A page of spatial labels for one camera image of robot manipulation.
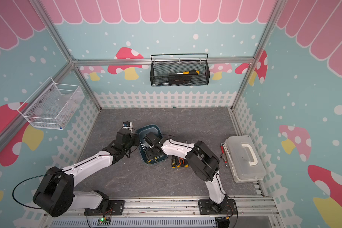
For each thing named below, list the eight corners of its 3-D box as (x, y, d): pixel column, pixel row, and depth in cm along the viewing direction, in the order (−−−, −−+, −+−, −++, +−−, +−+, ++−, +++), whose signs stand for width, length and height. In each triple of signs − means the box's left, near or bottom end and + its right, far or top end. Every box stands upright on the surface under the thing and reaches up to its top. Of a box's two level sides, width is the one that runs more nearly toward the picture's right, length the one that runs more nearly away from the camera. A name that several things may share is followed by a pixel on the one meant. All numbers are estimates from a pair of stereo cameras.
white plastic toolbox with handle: (230, 183, 84) (238, 176, 74) (221, 145, 100) (226, 135, 90) (257, 183, 84) (268, 176, 74) (244, 145, 100) (251, 135, 90)
